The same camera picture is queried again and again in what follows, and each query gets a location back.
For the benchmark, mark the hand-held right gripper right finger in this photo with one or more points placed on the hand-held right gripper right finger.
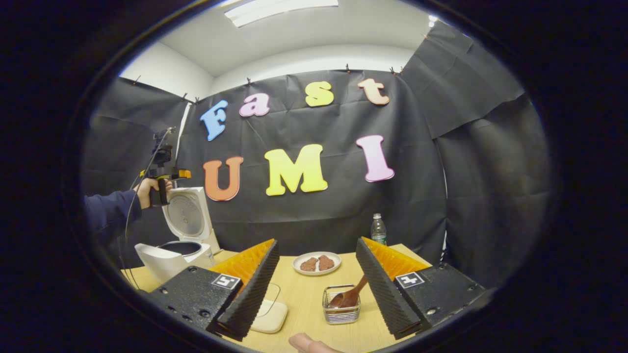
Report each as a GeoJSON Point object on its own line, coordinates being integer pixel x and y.
{"type": "Point", "coordinates": [382, 289]}

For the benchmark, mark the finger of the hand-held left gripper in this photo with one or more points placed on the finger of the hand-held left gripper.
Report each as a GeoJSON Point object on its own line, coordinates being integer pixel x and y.
{"type": "Point", "coordinates": [184, 174]}

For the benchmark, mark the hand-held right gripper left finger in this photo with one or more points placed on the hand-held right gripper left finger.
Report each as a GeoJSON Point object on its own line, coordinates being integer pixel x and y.
{"type": "Point", "coordinates": [250, 294]}

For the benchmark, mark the brown wooden spoon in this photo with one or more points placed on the brown wooden spoon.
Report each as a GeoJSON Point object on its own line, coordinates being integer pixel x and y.
{"type": "Point", "coordinates": [351, 295]}

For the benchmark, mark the cream box of rice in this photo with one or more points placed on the cream box of rice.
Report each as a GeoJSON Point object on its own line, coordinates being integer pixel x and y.
{"type": "Point", "coordinates": [272, 318]}

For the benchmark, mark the white rice cooker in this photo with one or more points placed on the white rice cooker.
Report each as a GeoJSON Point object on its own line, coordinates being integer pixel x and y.
{"type": "Point", "coordinates": [162, 262]}

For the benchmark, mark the clear plastic lid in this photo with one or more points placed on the clear plastic lid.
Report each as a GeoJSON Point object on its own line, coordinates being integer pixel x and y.
{"type": "Point", "coordinates": [274, 293]}

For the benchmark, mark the clear water bottle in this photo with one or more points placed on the clear water bottle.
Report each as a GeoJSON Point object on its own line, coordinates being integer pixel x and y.
{"type": "Point", "coordinates": [378, 230]}

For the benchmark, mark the brown food piece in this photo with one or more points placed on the brown food piece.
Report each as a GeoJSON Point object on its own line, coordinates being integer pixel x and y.
{"type": "Point", "coordinates": [326, 263]}
{"type": "Point", "coordinates": [308, 264]}

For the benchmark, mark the white plate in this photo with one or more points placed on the white plate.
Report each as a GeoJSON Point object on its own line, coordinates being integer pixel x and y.
{"type": "Point", "coordinates": [316, 272]}

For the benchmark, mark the black backdrop cloth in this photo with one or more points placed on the black backdrop cloth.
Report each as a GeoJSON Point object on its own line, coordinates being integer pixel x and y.
{"type": "Point", "coordinates": [314, 225]}

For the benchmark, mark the long ceiling light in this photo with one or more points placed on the long ceiling light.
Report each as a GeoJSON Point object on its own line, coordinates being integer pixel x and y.
{"type": "Point", "coordinates": [279, 11]}

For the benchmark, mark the small ceiling light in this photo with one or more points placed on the small ceiling light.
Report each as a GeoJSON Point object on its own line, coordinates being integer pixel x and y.
{"type": "Point", "coordinates": [432, 20]}

